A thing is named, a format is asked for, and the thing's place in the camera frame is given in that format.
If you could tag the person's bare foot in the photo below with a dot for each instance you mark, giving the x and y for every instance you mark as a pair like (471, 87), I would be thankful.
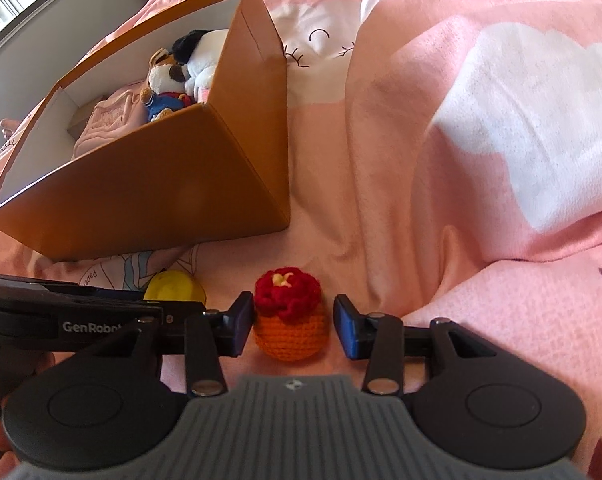
(7, 127)

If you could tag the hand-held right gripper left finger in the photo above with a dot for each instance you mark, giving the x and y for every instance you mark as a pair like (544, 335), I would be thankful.
(241, 327)

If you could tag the pink printed blanket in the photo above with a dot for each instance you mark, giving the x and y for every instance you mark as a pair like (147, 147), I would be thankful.
(431, 160)

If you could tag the pink zip pouch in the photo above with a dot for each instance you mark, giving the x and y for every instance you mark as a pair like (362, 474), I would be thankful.
(106, 120)

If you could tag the yellow ball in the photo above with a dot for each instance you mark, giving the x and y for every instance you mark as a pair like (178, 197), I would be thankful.
(176, 286)

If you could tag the orange cardboard box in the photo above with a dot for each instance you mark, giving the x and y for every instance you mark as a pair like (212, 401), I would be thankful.
(156, 190)

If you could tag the black and white plush toy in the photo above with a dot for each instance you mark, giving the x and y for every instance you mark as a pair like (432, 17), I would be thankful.
(203, 67)

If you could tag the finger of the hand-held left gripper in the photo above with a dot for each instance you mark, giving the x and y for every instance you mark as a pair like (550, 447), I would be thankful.
(131, 304)

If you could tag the orange and red crochet toy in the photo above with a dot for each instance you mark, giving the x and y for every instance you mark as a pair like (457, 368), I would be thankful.
(288, 335)

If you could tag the printed paper sheet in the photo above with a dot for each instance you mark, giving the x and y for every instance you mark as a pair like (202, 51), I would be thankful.
(126, 270)

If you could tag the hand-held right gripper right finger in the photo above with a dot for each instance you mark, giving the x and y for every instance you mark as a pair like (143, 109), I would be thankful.
(345, 331)

